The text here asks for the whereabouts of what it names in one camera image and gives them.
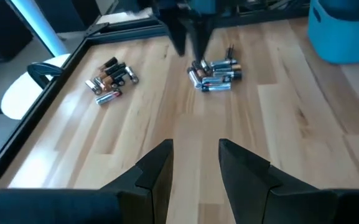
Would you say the teal plastic bin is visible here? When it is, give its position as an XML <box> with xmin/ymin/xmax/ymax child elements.
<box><xmin>307</xmin><ymin>0</ymin><xmax>359</xmax><ymax>65</ymax></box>

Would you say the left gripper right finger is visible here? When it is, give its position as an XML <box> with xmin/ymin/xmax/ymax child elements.
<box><xmin>218</xmin><ymin>139</ymin><xmax>338</xmax><ymax>224</ymax></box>

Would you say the dark floor cabinet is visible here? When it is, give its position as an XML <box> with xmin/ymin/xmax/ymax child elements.
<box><xmin>0</xmin><ymin>0</ymin><xmax>34</xmax><ymax>63</ymax></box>

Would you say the white round pillar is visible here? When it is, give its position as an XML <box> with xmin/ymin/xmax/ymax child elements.
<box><xmin>9</xmin><ymin>0</ymin><xmax>70</xmax><ymax>57</ymax></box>

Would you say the black computer tower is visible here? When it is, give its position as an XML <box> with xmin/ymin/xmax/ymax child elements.
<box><xmin>34</xmin><ymin>0</ymin><xmax>101</xmax><ymax>34</ymax></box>

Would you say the grey metal side table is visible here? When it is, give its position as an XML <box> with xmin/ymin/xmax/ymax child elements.
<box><xmin>95</xmin><ymin>6</ymin><xmax>154</xmax><ymax>26</ymax></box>

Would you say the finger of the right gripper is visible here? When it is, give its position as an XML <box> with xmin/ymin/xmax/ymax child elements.
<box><xmin>179</xmin><ymin>15</ymin><xmax>214</xmax><ymax>62</ymax></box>
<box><xmin>159</xmin><ymin>7</ymin><xmax>188</xmax><ymax>57</ymax></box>

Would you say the black aluminium table frame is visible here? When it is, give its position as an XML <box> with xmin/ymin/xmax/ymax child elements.
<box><xmin>0</xmin><ymin>11</ymin><xmax>310</xmax><ymax>191</ymax></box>

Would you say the white round stool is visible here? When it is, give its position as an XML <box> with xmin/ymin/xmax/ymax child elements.
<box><xmin>1</xmin><ymin>53</ymin><xmax>72</xmax><ymax>121</ymax></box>

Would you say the black frame clamp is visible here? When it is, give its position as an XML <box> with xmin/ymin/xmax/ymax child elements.
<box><xmin>27</xmin><ymin>62</ymin><xmax>64</xmax><ymax>90</ymax></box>

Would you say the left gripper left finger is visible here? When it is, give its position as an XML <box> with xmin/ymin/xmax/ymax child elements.
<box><xmin>100</xmin><ymin>139</ymin><xmax>174</xmax><ymax>224</ymax></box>

